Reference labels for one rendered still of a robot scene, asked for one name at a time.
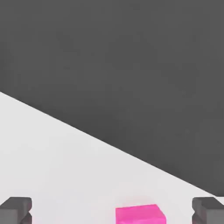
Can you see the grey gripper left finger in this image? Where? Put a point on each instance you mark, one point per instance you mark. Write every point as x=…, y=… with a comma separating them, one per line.
x=14, y=210

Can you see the small pink cube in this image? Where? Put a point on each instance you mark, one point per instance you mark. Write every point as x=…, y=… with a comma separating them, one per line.
x=140, y=214

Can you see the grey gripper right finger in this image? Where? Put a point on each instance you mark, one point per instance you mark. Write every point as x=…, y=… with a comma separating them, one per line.
x=208, y=210

